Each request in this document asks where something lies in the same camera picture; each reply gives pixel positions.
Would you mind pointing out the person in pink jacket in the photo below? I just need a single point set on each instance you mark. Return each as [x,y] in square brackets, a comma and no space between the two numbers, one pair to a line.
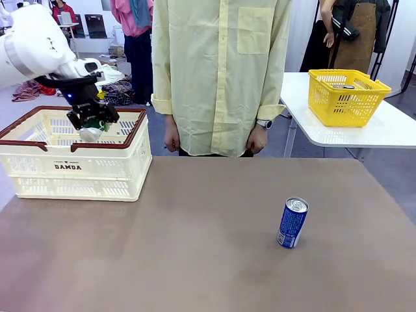
[136,39]

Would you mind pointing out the silver smartwatch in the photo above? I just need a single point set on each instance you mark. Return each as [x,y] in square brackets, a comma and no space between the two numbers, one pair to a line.
[265,123]

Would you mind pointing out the blue Pocari Sweat can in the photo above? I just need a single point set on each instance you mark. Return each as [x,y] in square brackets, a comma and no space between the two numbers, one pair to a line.
[291,224]

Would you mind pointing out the dark poster panel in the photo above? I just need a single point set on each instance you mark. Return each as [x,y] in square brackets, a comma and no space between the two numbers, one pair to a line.
[95,26]

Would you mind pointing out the person in yellow shirt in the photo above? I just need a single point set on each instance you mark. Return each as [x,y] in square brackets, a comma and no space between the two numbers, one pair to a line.
[221,81]

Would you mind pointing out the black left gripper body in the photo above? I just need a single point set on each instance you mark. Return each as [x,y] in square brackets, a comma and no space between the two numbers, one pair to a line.
[84,97]

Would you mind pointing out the cream shopping basket brown rim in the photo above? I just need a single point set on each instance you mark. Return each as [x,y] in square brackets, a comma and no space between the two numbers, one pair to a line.
[78,182]

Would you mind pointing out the person's left hand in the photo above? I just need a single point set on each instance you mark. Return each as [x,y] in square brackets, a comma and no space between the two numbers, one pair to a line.
[258,141]

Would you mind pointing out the black striped jacket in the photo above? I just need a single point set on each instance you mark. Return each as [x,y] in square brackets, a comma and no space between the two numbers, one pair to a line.
[344,22]

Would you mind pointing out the silver-topped drink can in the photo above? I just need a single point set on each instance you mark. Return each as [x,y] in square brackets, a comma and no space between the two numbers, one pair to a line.
[339,87]
[350,86]

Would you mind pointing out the dark trousers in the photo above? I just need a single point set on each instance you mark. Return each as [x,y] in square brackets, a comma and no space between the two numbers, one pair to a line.
[195,153]

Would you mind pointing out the yellow plastic basket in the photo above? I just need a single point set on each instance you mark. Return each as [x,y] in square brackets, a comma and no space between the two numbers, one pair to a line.
[344,107]

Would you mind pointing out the black hanging garment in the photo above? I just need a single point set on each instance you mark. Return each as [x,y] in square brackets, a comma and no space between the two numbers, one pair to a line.
[317,48]

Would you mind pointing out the brown apron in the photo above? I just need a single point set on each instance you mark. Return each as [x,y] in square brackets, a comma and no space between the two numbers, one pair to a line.
[354,39]

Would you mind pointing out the person's right hand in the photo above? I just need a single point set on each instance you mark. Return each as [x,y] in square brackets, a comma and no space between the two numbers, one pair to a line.
[171,138]

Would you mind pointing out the black rack frame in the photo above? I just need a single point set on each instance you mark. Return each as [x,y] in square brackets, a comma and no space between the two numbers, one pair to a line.
[388,32]

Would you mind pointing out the person in red jacket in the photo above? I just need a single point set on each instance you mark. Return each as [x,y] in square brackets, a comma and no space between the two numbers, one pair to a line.
[63,11]

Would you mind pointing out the red cloth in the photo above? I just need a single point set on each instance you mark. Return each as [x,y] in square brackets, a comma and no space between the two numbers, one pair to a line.
[48,90]

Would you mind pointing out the dark patterned cloth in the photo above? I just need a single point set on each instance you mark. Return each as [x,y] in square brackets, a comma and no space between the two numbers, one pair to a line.
[118,92]

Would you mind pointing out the white cloth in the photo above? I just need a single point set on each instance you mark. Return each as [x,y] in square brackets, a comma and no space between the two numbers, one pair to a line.
[113,76]

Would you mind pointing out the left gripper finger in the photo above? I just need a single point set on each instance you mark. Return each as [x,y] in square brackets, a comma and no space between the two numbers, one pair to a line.
[77,118]
[109,114]

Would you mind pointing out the white side table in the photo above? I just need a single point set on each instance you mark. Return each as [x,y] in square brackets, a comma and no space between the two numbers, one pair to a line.
[325,133]

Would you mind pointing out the green drink can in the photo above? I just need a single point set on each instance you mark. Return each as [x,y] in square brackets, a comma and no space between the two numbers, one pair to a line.
[91,133]

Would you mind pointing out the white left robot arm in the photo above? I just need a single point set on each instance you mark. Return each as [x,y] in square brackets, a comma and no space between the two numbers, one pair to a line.
[32,42]

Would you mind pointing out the person's right forearm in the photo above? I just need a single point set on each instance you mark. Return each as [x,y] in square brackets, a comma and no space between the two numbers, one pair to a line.
[171,120]

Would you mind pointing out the pink patterned cloth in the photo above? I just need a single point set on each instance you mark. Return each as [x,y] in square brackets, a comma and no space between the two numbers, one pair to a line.
[27,91]

